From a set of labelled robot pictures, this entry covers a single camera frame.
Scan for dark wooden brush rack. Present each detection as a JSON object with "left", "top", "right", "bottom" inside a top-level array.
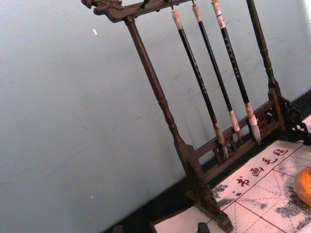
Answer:
[{"left": 81, "top": 0, "right": 311, "bottom": 233}]

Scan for black brush with brown tip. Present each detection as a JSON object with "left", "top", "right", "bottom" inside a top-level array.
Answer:
[{"left": 171, "top": 9, "right": 229, "bottom": 159}]

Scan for thin black brush, white ferrule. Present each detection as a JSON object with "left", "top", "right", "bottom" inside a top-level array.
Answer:
[{"left": 191, "top": 2, "right": 243, "bottom": 144}]

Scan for black brush with red-marked label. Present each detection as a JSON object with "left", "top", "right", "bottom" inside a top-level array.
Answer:
[{"left": 210, "top": 0, "right": 262, "bottom": 143}]

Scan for white paper sheet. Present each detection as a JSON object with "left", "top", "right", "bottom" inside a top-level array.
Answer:
[{"left": 152, "top": 205, "right": 215, "bottom": 233}]

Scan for small black block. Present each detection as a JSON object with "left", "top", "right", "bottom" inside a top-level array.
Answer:
[{"left": 197, "top": 221, "right": 211, "bottom": 233}]

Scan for white felt mat, red characters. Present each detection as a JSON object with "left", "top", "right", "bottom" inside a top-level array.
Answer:
[{"left": 210, "top": 139, "right": 311, "bottom": 233}]

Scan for orange translucent stone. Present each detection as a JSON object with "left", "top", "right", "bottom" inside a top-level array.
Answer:
[{"left": 289, "top": 166, "right": 311, "bottom": 202}]

